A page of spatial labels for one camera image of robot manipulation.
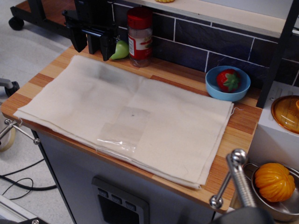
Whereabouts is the green toy pear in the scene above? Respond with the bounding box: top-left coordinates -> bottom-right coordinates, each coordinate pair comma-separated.
110,40 -> 129,60

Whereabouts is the steel pot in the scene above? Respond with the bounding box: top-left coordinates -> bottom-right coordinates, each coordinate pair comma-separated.
244,163 -> 299,222

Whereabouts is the wooden wall shelf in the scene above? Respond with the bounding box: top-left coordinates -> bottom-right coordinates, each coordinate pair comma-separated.
129,0 -> 286,38

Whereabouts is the metal clamp handle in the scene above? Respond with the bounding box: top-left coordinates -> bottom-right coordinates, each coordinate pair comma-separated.
209,149 -> 256,210
0,119 -> 41,145

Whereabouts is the grey oven control panel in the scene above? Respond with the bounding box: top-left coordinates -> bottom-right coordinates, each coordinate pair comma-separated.
92,176 -> 150,224

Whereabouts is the orange toy pumpkin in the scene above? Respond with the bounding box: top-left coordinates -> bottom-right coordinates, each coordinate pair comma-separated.
254,163 -> 295,203

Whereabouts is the black floor cable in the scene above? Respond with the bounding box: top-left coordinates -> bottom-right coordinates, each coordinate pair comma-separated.
0,158 -> 57,200

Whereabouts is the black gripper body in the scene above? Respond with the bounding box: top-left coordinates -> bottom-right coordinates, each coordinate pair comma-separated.
62,0 -> 117,37

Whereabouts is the yellow toy on shelf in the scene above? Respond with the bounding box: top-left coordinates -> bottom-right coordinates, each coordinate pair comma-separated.
155,0 -> 175,3

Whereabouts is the black caster wheel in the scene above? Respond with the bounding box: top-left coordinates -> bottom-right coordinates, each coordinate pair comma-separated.
5,81 -> 20,97

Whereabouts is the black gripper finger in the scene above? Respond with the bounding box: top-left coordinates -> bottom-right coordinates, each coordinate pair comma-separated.
100,31 -> 117,61
70,27 -> 87,52

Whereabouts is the white cabinet block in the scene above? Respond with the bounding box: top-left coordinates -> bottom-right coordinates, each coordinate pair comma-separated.
248,81 -> 299,170

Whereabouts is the left metal clamp handle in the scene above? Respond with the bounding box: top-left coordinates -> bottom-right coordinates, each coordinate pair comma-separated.
0,119 -> 41,145

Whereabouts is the orange glass lid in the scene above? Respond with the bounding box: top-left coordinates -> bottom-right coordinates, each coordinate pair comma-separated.
271,95 -> 299,134

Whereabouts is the clear tape patch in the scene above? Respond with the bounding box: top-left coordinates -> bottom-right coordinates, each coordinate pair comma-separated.
97,106 -> 150,156

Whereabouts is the black wheeled cart base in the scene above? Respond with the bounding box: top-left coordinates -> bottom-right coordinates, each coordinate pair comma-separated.
8,0 -> 75,39

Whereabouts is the blue bowl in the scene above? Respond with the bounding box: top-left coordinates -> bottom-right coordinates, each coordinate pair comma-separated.
206,66 -> 251,102

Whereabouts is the right metal clamp handle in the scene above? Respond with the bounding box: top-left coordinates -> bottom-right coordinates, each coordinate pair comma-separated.
209,149 -> 256,210

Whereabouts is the red-lidded spice jar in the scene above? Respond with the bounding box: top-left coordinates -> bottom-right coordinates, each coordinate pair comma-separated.
127,7 -> 153,68

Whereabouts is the black shelf post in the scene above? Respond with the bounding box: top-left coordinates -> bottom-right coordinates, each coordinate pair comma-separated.
256,0 -> 299,109

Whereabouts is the cream folded cloth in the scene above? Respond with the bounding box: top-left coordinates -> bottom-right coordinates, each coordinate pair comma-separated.
14,56 -> 234,189

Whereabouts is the roll of tape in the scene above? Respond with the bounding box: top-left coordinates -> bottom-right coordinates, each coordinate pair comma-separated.
0,129 -> 16,152

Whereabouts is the red toy strawberry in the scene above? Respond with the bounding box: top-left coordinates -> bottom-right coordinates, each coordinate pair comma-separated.
216,69 -> 241,93

